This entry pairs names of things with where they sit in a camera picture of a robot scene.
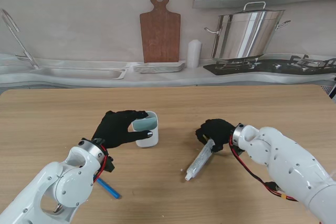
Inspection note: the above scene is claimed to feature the steel kitchen faucet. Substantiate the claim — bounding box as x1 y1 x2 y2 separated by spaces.
0 8 40 69

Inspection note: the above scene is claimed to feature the blue toothbrush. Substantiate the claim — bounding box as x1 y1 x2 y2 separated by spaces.
96 178 121 199

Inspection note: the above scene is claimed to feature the white cylindrical bottle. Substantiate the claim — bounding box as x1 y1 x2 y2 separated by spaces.
186 39 203 68

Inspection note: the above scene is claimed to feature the steel kitchen sink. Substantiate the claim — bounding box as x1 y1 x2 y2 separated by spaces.
34 67 127 80

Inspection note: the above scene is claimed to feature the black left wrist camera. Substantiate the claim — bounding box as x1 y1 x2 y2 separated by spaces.
103 155 116 172

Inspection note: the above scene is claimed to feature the red black arm cable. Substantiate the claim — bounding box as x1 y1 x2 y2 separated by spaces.
93 145 108 183
229 134 299 202

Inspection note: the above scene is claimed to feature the black gas stove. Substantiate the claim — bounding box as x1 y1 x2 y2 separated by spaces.
203 55 336 76

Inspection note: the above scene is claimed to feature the large steel stock pot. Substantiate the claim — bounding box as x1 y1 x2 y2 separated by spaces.
204 1 291 61

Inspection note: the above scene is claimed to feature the red black left arm cable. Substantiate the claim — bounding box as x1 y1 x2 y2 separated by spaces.
93 145 108 183

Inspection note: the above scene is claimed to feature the red black right arm cable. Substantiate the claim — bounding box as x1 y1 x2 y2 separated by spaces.
229 134 299 202

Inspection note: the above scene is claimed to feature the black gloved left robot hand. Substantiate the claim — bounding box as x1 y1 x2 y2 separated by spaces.
91 110 154 149

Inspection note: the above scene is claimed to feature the white toothbrush holder cup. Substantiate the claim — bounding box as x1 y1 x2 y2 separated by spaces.
130 111 159 148

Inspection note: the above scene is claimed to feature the brown wooden cutting board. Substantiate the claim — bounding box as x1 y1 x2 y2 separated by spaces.
139 0 182 64

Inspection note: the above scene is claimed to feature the white toothpaste tube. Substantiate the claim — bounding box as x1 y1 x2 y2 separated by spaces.
184 140 216 181

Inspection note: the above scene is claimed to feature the stack of white plates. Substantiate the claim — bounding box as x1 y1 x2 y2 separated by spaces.
132 60 186 73

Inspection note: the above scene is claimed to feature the perforated metal panel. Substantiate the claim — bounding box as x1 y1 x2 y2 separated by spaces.
321 78 336 100

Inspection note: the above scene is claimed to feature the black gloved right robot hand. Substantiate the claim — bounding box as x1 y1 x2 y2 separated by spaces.
194 119 236 153

